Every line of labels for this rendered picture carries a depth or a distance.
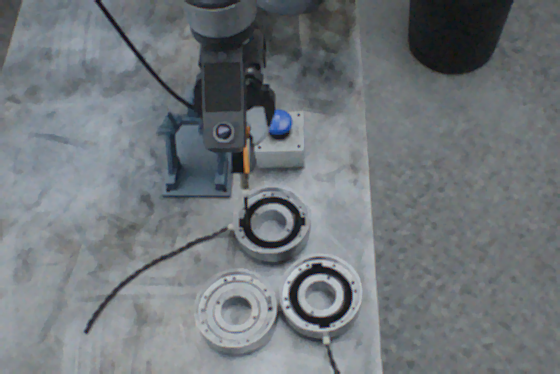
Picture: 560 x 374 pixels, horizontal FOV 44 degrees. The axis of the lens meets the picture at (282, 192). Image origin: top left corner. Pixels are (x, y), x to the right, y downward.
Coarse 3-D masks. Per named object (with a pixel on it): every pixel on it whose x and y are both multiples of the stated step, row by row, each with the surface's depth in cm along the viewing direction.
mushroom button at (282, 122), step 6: (276, 114) 97; (282, 114) 97; (288, 114) 97; (276, 120) 96; (282, 120) 96; (288, 120) 97; (276, 126) 96; (282, 126) 96; (288, 126) 96; (270, 132) 97; (276, 132) 96; (282, 132) 96
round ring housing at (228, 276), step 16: (224, 272) 88; (240, 272) 89; (208, 288) 89; (272, 288) 87; (224, 304) 88; (256, 304) 87; (272, 304) 87; (224, 320) 86; (256, 320) 86; (272, 320) 85; (208, 336) 84; (256, 336) 85; (240, 352) 85
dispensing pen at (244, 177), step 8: (232, 152) 86; (240, 152) 86; (232, 160) 87; (240, 160) 87; (232, 168) 87; (240, 168) 87; (240, 176) 89; (248, 176) 90; (248, 184) 90; (248, 192) 91
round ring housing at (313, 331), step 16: (320, 256) 89; (288, 272) 88; (352, 272) 88; (288, 288) 88; (304, 288) 88; (320, 288) 90; (336, 288) 88; (352, 288) 87; (288, 304) 87; (304, 304) 87; (336, 304) 86; (352, 304) 86; (288, 320) 86; (352, 320) 85; (320, 336) 85
